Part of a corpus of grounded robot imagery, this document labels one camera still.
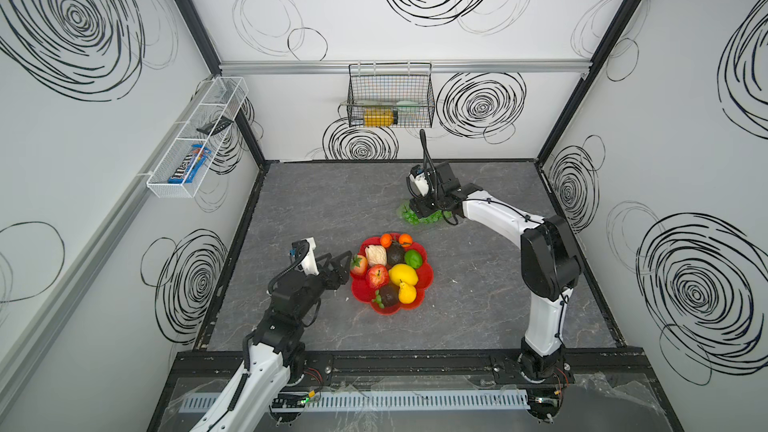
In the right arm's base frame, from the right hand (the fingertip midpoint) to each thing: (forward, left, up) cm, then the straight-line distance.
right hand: (419, 198), depth 95 cm
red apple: (-24, +13, -5) cm, 28 cm away
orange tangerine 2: (-14, +5, -4) cm, 15 cm away
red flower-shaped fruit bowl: (-28, +16, -7) cm, 34 cm away
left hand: (-22, +22, +3) cm, 31 cm away
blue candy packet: (-9, +58, +24) cm, 63 cm away
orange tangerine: (-13, +11, -5) cm, 17 cm away
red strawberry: (-21, +18, -4) cm, 28 cm away
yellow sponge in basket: (+14, +13, +21) cm, 28 cm away
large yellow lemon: (-22, +5, -7) cm, 24 cm away
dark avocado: (-17, +8, -6) cm, 20 cm away
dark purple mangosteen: (-29, +10, -6) cm, 32 cm away
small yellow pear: (-28, +5, -7) cm, 30 cm away
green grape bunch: (0, +4, -9) cm, 10 cm away
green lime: (-19, +2, -5) cm, 19 cm away
